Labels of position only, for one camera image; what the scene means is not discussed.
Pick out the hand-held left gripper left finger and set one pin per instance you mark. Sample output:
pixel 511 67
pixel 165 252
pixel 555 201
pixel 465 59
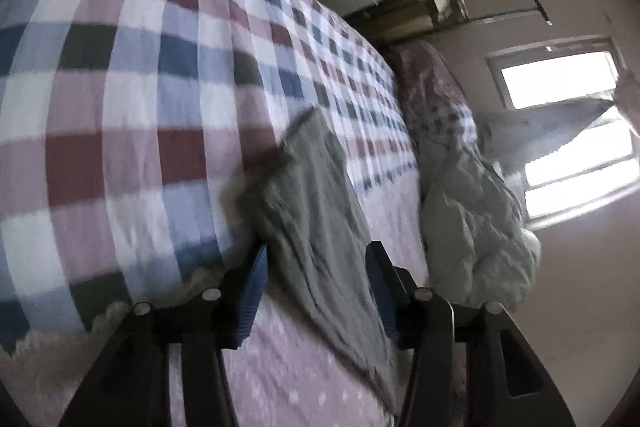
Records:
pixel 252 292

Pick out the bed with checkered sheet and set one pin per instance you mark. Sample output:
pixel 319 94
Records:
pixel 125 107

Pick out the grey-green garment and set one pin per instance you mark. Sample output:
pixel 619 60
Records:
pixel 310 217

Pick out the white curtain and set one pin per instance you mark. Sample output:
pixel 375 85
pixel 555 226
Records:
pixel 540 122

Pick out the floral pillow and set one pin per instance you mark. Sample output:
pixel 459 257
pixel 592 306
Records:
pixel 425 82

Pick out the window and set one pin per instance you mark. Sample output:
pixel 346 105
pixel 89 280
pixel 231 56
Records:
pixel 555 79

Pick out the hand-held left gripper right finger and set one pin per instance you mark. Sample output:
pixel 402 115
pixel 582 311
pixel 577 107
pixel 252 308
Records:
pixel 382 292

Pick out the pale green duvet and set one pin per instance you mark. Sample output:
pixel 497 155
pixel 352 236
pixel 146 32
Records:
pixel 470 227

